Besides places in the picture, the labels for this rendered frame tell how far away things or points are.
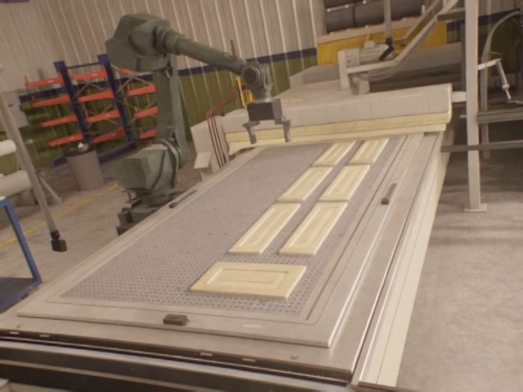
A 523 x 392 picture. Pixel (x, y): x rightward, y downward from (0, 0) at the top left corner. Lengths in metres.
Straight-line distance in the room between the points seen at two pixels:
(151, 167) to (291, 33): 5.60
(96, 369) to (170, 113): 2.55
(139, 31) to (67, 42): 8.17
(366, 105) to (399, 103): 0.29
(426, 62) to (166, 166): 3.78
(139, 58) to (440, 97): 2.47
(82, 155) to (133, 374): 6.34
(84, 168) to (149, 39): 4.64
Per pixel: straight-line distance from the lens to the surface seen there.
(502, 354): 3.18
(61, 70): 11.57
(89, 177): 8.34
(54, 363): 2.46
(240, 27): 9.60
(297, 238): 2.59
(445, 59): 6.61
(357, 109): 4.52
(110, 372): 2.25
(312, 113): 4.65
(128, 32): 4.04
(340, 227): 2.67
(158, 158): 4.20
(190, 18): 10.07
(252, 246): 2.58
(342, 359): 1.78
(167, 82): 4.25
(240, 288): 2.21
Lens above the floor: 1.97
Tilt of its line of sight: 20 degrees down
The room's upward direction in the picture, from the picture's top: 11 degrees counter-clockwise
